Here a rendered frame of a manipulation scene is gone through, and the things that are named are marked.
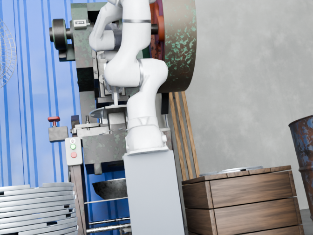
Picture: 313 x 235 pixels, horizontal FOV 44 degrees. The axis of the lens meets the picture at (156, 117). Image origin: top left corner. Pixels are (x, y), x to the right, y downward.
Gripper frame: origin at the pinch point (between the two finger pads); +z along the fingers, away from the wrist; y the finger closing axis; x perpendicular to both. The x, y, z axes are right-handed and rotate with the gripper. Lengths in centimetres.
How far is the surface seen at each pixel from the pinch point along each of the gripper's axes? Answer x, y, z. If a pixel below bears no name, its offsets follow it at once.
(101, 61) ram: 29.4, -3.8, -17.9
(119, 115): 5.8, 2.2, 10.3
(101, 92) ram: 21.6, -5.4, -0.9
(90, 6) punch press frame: 47, -7, -50
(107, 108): -3.2, -4.8, 4.1
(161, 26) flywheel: 37, 36, -37
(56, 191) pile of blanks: -131, -27, -6
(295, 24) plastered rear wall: 165, 209, -35
